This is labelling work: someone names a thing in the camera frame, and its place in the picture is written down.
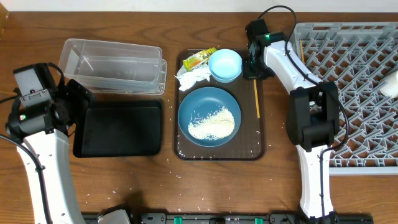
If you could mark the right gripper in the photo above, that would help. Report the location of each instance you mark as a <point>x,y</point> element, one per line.
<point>250,75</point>

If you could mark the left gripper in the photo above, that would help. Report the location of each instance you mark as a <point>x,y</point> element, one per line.
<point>79,103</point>

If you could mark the white cup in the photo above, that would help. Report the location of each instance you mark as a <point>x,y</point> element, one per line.
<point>390,85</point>

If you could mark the wooden chopstick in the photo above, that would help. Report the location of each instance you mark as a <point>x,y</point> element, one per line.
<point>301,51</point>
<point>256,99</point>

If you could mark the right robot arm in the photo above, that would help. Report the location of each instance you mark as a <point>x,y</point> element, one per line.
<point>312,118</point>

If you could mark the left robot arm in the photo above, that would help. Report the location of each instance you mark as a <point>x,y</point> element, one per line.
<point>46,159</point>

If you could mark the grey dishwasher rack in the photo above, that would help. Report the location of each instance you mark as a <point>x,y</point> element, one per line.
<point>356,56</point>

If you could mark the light blue bowl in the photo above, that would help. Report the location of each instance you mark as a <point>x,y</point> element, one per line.
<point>225,65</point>

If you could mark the black plastic bin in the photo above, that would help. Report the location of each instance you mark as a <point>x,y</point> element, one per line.
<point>119,129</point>

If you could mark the clear plastic bin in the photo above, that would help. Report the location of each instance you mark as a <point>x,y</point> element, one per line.
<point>114,67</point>

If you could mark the green yellow snack wrapper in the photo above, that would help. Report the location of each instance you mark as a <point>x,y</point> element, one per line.
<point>197,59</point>

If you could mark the dark blue plate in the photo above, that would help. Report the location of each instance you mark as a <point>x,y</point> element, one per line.
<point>203,103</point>

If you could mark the pile of white rice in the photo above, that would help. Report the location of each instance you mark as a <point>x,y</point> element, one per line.
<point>216,125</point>

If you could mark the crumpled white tissue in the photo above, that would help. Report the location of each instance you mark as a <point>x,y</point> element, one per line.
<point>188,79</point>

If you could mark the brown serving tray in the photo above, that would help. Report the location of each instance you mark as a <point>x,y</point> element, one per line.
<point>248,144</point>

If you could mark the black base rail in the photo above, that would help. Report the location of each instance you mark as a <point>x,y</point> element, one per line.
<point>273,218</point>

